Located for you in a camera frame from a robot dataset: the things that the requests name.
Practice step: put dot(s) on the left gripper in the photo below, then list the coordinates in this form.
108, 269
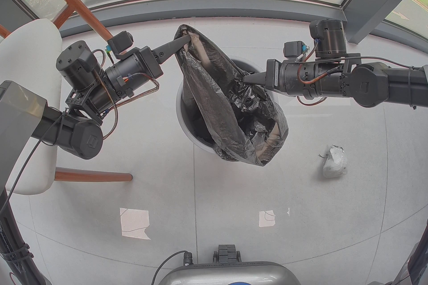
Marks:
133, 73

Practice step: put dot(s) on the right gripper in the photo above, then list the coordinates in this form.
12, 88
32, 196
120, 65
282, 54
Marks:
301, 80

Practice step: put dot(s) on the black plastic bag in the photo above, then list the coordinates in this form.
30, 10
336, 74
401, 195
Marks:
214, 110

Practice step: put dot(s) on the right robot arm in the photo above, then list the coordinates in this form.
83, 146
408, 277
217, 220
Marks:
371, 85

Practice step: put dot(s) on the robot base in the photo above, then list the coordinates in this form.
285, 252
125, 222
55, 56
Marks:
230, 273

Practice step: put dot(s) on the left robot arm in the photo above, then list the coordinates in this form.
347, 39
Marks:
78, 66

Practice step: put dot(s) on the white trash bin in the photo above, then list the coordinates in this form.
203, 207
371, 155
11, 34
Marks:
183, 116

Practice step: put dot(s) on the crumpled clear plastic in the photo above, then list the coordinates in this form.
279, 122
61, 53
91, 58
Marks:
334, 163

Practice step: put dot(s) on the white cushioned wooden chair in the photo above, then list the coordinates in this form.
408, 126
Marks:
30, 53

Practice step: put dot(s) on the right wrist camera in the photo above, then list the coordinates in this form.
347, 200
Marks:
294, 50

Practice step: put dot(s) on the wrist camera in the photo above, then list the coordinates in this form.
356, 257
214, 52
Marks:
120, 41
294, 50

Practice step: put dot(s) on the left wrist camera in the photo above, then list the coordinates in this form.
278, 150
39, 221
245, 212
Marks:
120, 41

